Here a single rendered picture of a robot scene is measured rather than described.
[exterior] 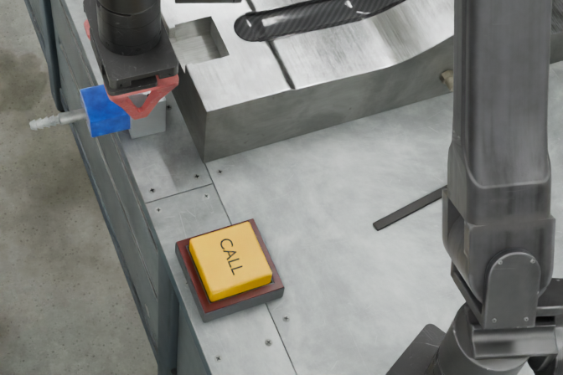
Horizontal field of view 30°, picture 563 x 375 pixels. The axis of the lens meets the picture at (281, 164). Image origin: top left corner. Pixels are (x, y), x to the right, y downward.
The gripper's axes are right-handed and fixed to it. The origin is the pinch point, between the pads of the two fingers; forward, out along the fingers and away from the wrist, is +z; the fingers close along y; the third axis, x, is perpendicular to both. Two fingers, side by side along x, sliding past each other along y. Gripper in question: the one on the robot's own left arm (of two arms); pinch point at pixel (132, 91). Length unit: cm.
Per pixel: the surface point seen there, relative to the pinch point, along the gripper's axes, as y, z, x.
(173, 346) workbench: -4, 57, -3
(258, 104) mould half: -7.1, -3.2, -10.5
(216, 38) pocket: 2.1, -2.9, -9.3
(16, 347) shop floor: 16, 84, 18
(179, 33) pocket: 3.6, -3.0, -6.0
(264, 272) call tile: -22.4, 1.1, -6.1
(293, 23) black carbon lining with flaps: 1.5, -3.4, -17.3
